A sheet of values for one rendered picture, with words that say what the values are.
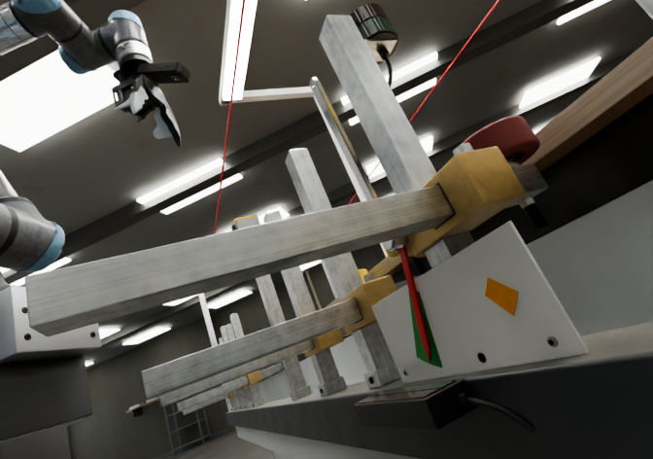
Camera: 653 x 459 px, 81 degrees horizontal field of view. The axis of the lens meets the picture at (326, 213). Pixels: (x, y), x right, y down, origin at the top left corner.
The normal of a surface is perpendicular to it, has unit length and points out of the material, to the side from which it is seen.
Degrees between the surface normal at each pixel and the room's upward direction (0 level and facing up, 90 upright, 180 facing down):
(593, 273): 90
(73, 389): 90
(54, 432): 90
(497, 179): 90
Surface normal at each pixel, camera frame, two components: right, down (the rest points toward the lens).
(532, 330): -0.88, 0.20
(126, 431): -0.23, -0.27
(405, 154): 0.30, -0.45
